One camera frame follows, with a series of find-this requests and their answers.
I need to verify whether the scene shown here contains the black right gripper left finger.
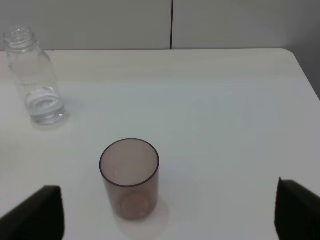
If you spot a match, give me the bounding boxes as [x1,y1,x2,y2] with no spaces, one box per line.
[0,185,65,240]

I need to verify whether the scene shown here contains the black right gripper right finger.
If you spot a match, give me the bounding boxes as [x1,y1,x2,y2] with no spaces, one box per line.
[274,178,320,240]

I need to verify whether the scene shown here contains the clear plastic water bottle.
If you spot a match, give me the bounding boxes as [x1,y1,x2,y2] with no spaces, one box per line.
[3,25,66,126]

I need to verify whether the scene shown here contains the pink translucent cup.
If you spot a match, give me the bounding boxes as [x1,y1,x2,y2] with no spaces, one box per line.
[99,138,160,220]

